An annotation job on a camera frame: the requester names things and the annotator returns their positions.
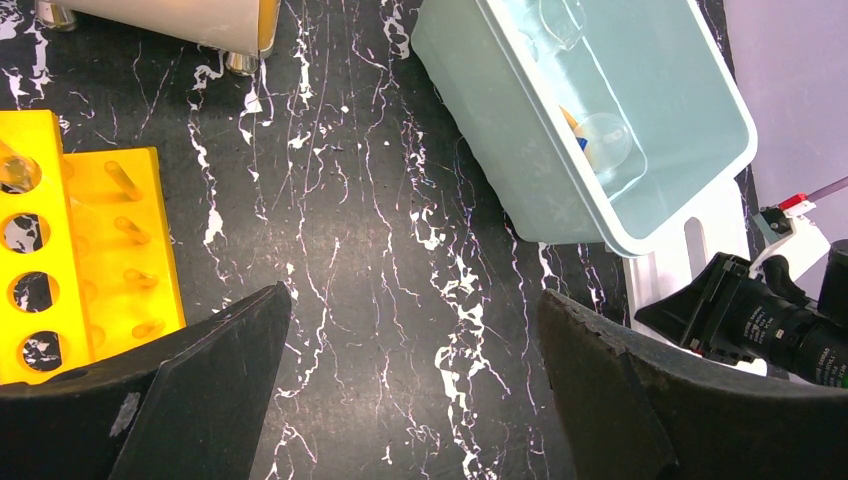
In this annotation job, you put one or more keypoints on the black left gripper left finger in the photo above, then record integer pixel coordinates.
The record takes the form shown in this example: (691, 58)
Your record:
(190, 405)

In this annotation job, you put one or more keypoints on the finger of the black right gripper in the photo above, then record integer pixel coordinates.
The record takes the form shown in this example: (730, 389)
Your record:
(682, 317)

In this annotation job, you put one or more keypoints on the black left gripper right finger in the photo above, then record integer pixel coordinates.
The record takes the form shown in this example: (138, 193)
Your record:
(632, 407)

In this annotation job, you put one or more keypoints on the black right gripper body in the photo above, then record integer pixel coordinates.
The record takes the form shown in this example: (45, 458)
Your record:
(772, 319)

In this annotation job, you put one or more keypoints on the white bin lid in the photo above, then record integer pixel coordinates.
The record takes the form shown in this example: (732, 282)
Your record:
(713, 222)

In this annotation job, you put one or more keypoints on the yellow test tube rack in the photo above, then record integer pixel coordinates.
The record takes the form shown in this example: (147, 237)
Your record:
(104, 280)

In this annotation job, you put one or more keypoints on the small clear glass beaker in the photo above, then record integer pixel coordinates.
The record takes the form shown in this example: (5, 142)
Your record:
(609, 140)

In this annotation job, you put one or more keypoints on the tan rubber tubing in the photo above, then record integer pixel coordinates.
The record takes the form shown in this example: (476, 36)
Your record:
(571, 121)

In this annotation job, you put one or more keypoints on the clear glass test tube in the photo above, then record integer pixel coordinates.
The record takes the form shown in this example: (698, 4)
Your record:
(19, 173)

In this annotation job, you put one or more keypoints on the clear plastic funnel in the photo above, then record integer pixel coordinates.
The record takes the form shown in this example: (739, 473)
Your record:
(559, 24)

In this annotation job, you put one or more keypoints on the teal plastic bin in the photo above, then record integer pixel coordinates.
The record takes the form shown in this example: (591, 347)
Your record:
(653, 63)

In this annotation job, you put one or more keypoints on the white cylindrical drum device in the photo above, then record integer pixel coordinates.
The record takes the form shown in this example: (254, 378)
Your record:
(243, 29)

